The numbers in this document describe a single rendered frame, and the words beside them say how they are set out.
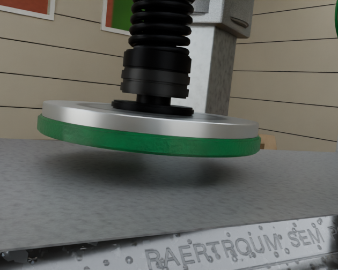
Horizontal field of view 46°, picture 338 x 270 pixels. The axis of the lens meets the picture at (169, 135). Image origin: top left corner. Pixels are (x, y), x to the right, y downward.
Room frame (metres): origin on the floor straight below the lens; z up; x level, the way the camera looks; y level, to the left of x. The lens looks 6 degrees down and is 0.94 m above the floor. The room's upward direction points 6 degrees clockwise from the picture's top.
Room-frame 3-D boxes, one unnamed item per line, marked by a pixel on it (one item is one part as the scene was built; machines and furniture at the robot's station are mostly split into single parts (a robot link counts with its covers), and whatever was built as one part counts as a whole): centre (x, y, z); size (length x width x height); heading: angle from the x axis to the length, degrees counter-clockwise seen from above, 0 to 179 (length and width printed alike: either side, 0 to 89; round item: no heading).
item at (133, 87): (0.40, 0.02, 0.94); 0.07 x 0.07 x 0.01
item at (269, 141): (1.28, -0.30, 0.80); 0.20 x 0.10 x 0.05; 170
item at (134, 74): (0.40, 0.02, 0.95); 0.07 x 0.07 x 0.01
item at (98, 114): (0.40, 0.02, 0.91); 0.21 x 0.21 x 0.01
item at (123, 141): (0.40, 0.02, 0.91); 0.22 x 0.22 x 0.04
